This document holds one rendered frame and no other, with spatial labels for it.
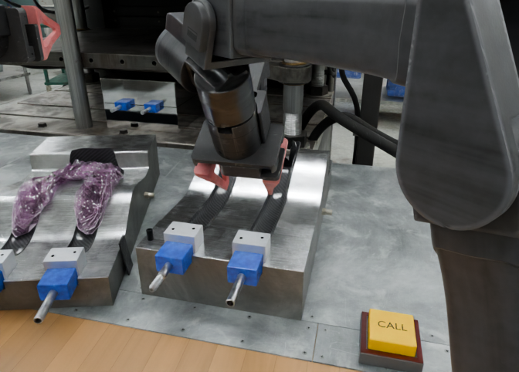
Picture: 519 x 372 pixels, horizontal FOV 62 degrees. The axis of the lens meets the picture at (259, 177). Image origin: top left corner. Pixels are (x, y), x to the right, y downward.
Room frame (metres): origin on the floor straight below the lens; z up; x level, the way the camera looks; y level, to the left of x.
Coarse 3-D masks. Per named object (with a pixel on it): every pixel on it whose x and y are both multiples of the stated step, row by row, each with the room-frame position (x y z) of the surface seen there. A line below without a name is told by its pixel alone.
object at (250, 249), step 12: (240, 240) 0.53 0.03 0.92; (252, 240) 0.53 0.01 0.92; (264, 240) 0.53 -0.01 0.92; (240, 252) 0.52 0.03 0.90; (252, 252) 0.52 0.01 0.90; (264, 252) 0.52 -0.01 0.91; (228, 264) 0.49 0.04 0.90; (240, 264) 0.49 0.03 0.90; (252, 264) 0.49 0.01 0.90; (228, 276) 0.49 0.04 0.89; (240, 276) 0.47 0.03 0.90; (252, 276) 0.48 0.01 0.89; (240, 288) 0.46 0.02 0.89; (228, 300) 0.43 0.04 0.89
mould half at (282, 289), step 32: (320, 160) 0.80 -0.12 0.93; (192, 192) 0.75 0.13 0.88; (256, 192) 0.74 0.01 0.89; (288, 192) 0.73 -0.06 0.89; (320, 192) 0.73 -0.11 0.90; (160, 224) 0.62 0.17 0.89; (224, 224) 0.63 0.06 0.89; (288, 224) 0.63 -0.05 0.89; (320, 224) 0.73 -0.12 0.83; (192, 256) 0.53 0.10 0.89; (224, 256) 0.53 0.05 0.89; (288, 256) 0.53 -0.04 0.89; (160, 288) 0.55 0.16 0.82; (192, 288) 0.53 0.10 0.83; (224, 288) 0.52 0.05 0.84; (256, 288) 0.51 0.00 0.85; (288, 288) 0.50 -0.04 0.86
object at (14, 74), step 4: (24, 68) 5.13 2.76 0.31; (0, 72) 5.21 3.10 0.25; (4, 72) 5.21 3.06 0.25; (8, 72) 5.20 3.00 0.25; (12, 72) 5.20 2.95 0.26; (16, 72) 5.19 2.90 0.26; (20, 72) 5.19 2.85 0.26; (24, 72) 5.13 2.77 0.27; (28, 72) 5.18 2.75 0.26; (0, 76) 4.92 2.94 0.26; (4, 76) 4.91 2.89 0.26; (8, 76) 4.91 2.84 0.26; (12, 76) 4.95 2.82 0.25; (16, 76) 4.99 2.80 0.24; (20, 76) 5.04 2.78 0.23; (28, 76) 5.14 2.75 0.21; (0, 80) 4.80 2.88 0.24; (4, 80) 4.84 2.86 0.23; (28, 80) 5.13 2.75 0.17; (28, 84) 5.13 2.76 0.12; (28, 88) 5.13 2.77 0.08
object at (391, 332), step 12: (372, 312) 0.47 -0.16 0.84; (384, 312) 0.47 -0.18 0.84; (372, 324) 0.45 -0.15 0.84; (384, 324) 0.45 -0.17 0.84; (396, 324) 0.45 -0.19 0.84; (408, 324) 0.45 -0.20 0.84; (372, 336) 0.42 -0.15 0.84; (384, 336) 0.42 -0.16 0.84; (396, 336) 0.42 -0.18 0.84; (408, 336) 0.42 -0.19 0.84; (372, 348) 0.42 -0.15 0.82; (384, 348) 0.42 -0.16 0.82; (396, 348) 0.41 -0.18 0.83; (408, 348) 0.41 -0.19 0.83
